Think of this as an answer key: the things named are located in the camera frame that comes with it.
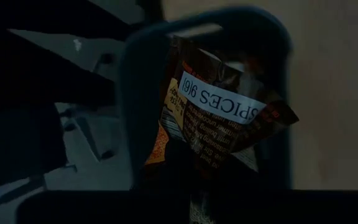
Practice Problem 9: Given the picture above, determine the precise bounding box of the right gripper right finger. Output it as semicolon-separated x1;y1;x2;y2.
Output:
215;167;292;192

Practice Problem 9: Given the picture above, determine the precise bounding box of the brown spice packet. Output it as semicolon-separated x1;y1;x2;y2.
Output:
144;34;300;224

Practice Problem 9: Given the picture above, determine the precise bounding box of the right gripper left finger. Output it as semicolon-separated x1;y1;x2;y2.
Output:
131;139;199;192

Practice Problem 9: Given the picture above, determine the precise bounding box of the black stand beside table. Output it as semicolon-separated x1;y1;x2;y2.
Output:
0;0;142;191

